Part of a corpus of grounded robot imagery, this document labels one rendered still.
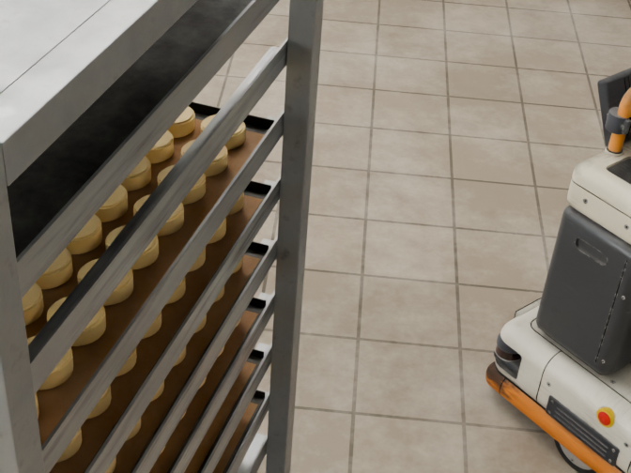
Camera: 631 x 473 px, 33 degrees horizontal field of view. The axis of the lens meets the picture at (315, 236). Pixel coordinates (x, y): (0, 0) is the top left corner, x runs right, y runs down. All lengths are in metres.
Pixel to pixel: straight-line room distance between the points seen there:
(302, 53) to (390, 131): 2.97
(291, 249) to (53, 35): 0.67
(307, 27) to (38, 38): 0.50
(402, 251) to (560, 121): 1.12
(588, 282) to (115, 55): 2.06
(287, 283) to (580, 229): 1.36
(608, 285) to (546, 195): 1.33
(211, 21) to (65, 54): 0.40
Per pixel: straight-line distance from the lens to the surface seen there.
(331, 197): 3.75
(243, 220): 1.25
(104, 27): 0.73
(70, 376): 0.94
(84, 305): 0.84
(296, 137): 1.24
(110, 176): 0.82
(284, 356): 1.45
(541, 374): 2.86
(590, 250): 2.64
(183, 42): 1.03
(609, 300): 2.65
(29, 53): 0.70
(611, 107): 2.65
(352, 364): 3.11
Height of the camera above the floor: 2.14
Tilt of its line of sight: 37 degrees down
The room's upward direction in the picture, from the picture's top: 4 degrees clockwise
